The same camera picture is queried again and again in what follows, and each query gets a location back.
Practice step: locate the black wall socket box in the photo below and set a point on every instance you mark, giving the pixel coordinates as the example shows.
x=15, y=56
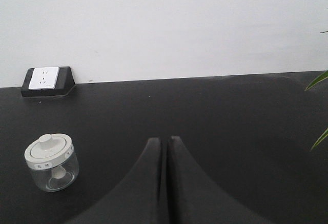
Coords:
x=47, y=81

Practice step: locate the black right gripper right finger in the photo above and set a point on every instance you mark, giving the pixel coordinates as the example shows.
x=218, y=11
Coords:
x=195, y=198

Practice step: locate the glass jar with beige lid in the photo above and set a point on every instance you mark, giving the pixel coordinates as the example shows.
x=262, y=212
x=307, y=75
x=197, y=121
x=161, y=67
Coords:
x=52, y=162

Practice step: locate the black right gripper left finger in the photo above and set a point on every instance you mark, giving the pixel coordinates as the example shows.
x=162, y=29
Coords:
x=135, y=199

